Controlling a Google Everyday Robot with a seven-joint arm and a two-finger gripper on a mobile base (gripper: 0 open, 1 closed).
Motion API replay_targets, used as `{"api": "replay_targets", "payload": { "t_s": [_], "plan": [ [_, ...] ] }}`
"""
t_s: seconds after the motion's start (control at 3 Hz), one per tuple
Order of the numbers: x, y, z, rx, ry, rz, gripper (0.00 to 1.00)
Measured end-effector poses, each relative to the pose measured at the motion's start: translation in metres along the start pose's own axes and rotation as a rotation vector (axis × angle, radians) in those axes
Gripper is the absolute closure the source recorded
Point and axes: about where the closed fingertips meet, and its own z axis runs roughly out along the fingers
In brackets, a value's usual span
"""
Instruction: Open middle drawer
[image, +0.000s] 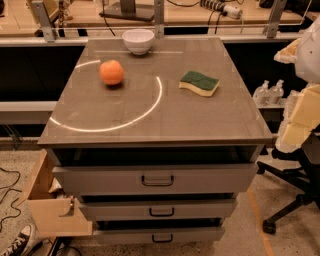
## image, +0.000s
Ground grey drawer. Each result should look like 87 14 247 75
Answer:
53 163 257 197
93 227 225 244
79 199 237 221

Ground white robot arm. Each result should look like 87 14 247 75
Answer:
274 17 320 153

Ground grey drawer cabinet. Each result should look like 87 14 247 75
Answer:
37 36 274 198

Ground grey top drawer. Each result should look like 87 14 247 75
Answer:
53 163 257 197

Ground grey bottom drawer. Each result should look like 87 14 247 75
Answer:
93 227 225 244

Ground green yellow sponge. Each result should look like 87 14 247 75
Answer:
179 71 220 97

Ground orange fruit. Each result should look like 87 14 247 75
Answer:
99 60 124 85

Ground white bowl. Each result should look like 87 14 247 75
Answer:
122 29 154 55

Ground right clear bottle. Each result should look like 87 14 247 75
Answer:
268 80 284 105

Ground black monitor stand base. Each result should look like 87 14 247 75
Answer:
99 0 154 22

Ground white power strip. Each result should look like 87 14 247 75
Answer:
199 0 243 19

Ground cardboard box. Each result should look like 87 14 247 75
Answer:
17 150 93 237

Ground black office chair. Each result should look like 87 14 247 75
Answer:
257 133 320 234

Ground black white sneaker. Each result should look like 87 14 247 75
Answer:
0 224 39 256

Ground black floor cable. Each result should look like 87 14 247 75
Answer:
0 166 23 234

